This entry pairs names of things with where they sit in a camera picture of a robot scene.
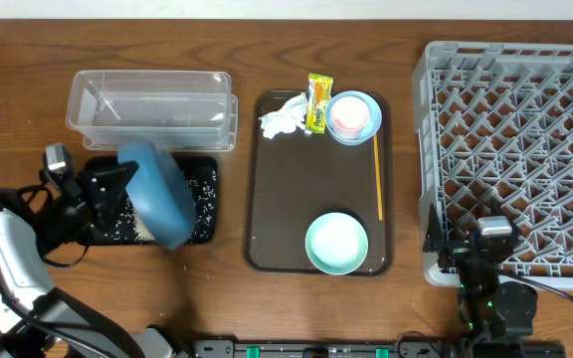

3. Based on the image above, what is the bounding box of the dark blue plate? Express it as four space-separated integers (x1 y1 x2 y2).
117 142 197 251

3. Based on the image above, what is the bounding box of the pile of white rice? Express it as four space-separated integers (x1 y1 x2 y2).
97 166 218 244

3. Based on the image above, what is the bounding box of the mint green bowl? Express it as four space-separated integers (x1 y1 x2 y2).
304 212 369 275

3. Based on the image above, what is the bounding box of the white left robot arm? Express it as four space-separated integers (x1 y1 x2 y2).
0 161 190 357

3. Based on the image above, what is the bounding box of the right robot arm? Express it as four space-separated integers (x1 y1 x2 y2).
423 201 537 355

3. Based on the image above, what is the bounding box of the black waste tray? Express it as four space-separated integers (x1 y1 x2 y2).
82 155 220 247

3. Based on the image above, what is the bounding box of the grey dishwasher rack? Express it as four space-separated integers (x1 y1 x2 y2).
412 41 573 290

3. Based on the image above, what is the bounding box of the clear plastic bin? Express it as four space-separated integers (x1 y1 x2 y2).
66 70 238 152

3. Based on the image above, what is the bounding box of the wooden chopstick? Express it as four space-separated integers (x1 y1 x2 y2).
373 134 384 221

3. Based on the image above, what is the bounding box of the pink cup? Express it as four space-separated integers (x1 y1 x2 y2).
331 96 369 140

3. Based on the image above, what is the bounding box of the brown serving tray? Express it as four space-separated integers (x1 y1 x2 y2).
244 93 394 276

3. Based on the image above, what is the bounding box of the crumpled white napkin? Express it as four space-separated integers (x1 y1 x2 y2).
260 92 310 139

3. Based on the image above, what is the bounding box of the yellow snack wrapper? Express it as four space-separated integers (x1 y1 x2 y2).
305 73 334 134

